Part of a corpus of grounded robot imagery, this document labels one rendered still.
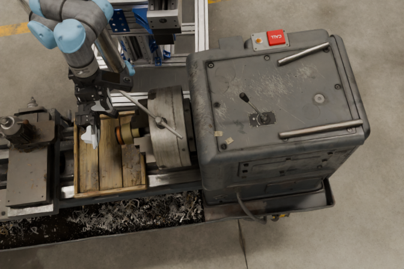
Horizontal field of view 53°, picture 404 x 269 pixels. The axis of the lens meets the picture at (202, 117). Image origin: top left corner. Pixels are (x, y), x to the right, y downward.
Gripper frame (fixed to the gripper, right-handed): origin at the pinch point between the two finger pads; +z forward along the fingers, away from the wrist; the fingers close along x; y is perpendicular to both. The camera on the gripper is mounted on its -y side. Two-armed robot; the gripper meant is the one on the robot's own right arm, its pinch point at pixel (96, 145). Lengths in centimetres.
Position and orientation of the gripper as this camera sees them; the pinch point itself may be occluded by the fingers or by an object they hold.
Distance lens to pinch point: 160.6
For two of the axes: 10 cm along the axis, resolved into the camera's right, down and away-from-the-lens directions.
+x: -0.6, -3.9, -9.2
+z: 1.2, 9.1, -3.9
